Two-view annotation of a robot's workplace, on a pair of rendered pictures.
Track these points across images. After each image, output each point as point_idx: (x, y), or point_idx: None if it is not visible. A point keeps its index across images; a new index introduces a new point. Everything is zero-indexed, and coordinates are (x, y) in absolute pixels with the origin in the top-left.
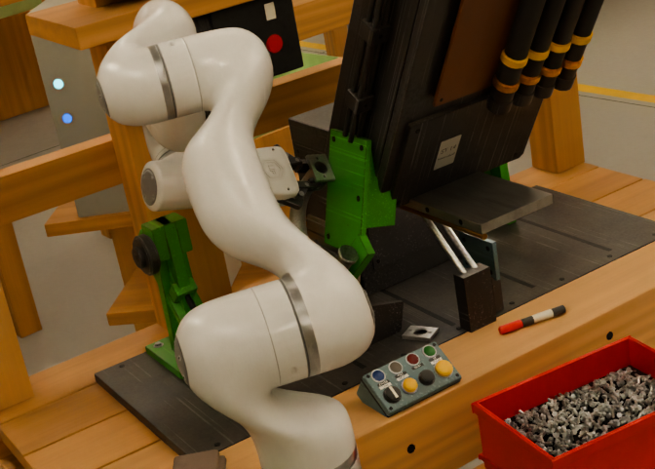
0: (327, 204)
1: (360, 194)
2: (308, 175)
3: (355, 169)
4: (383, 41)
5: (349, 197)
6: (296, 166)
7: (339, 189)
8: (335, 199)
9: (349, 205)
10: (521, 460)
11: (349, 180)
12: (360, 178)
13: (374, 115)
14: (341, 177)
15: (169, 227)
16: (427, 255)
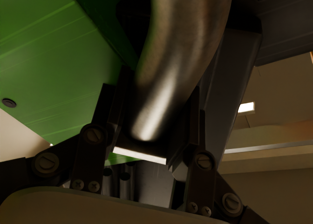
0: (79, 22)
1: (14, 111)
2: (146, 127)
3: (70, 134)
4: None
5: (30, 89)
6: (175, 173)
7: (73, 84)
8: (64, 57)
9: (13, 77)
10: None
11: (64, 113)
12: (43, 129)
13: (102, 187)
14: (90, 105)
15: None
16: None
